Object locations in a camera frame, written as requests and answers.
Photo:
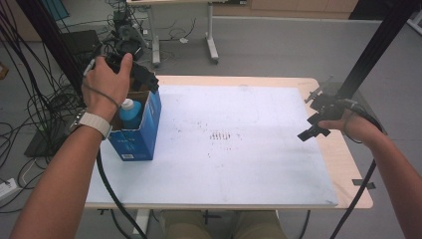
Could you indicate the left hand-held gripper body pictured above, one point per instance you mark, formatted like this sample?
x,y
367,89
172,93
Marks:
x,y
142,74

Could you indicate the person's left hand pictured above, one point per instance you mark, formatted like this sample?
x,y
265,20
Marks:
x,y
103,89

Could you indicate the black equipment case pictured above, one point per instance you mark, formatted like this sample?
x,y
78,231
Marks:
x,y
79,43

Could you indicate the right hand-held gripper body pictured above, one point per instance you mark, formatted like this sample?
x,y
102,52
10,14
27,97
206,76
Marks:
x,y
330,108

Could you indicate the blue cardboard box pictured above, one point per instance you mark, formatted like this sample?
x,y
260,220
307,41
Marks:
x,y
139,142

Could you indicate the white power strip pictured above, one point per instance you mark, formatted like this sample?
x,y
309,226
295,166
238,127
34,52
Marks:
x,y
7,189

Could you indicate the black tape piece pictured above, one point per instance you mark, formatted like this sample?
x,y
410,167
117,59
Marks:
x,y
364,184

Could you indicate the black metal stand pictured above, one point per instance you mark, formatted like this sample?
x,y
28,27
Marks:
x,y
49,40
375,49

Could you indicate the person's legs in khaki trousers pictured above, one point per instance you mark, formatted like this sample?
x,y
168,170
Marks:
x,y
252,227

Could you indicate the blue bottle with white cap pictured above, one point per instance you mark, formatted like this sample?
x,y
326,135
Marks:
x,y
131,114

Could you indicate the black elastic wrist loop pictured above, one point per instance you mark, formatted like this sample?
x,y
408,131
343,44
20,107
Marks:
x,y
101,94

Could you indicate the wooden cabinet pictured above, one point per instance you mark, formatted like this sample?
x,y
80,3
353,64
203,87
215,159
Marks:
x,y
292,8

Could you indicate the black floor plate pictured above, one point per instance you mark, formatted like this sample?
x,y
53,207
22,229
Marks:
x,y
36,146

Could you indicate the person's right hand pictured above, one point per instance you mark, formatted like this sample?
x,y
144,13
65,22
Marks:
x,y
358,127

